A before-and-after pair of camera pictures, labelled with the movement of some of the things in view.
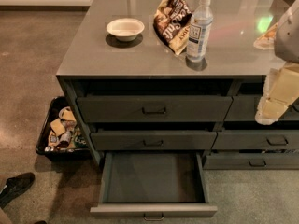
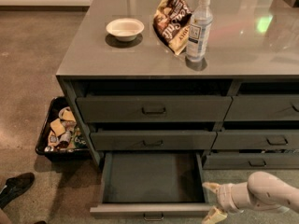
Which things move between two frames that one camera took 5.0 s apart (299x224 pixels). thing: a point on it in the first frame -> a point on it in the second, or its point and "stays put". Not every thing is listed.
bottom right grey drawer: x=249 y=161 stays put
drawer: x=153 y=185 stays put
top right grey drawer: x=245 y=108 stays put
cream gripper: x=288 y=36 -> x=224 y=197
